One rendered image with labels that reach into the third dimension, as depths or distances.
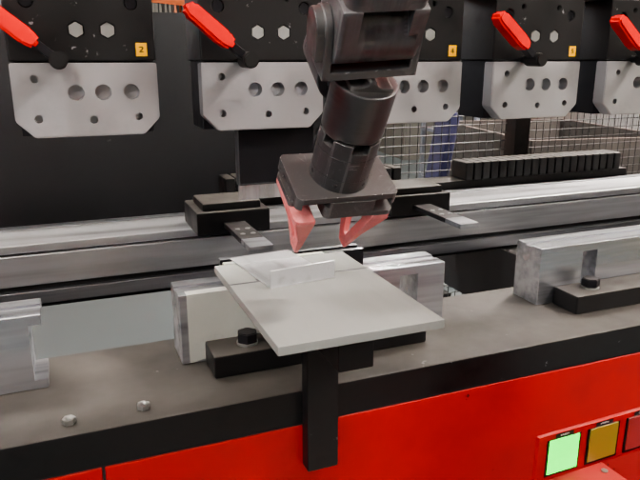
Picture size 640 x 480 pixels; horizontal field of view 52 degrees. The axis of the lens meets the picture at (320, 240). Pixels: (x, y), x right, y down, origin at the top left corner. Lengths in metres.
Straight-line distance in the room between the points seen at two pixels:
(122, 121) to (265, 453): 0.42
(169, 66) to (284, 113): 0.55
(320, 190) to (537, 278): 0.57
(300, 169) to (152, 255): 0.52
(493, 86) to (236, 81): 0.36
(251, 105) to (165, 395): 0.36
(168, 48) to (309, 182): 0.76
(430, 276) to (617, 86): 0.40
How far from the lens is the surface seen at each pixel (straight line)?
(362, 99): 0.54
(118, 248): 1.09
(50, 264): 1.09
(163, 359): 0.90
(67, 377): 0.89
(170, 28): 1.33
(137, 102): 0.77
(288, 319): 0.67
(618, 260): 1.20
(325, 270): 0.79
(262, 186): 0.86
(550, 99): 1.01
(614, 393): 1.11
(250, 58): 0.75
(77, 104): 0.77
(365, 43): 0.51
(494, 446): 1.00
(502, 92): 0.96
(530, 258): 1.10
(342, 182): 0.59
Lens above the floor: 1.26
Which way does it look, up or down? 16 degrees down
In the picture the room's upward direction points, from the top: straight up
